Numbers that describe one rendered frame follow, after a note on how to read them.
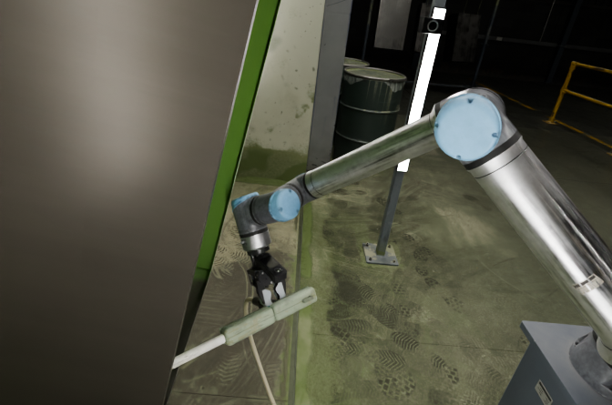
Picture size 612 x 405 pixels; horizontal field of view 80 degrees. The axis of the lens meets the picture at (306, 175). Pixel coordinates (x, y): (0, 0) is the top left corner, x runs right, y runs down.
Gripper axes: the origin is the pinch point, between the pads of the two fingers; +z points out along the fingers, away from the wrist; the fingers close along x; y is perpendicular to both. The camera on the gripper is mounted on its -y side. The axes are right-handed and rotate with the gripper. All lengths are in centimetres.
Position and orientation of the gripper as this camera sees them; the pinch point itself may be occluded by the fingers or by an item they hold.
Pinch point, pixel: (278, 310)
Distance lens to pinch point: 119.5
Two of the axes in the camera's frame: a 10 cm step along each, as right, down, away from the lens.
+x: -8.0, 2.2, -5.6
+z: 2.6, 9.6, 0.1
